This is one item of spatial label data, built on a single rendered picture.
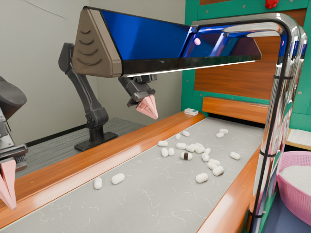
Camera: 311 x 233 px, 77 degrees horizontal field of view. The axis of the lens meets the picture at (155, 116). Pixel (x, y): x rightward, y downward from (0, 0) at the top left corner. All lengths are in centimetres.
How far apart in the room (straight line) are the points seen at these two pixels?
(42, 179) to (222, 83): 81
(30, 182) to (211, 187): 45
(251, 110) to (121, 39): 73
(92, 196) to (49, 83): 212
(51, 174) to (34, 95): 195
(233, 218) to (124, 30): 38
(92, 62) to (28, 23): 227
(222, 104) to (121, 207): 64
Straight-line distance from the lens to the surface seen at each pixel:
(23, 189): 57
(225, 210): 46
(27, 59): 246
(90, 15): 24
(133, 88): 67
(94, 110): 86
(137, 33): 26
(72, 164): 61
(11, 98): 44
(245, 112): 91
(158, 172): 58
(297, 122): 94
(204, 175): 55
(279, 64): 35
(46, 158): 89
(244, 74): 96
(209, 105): 96
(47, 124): 261
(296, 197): 60
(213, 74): 101
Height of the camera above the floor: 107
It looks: 18 degrees down
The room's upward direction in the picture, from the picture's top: straight up
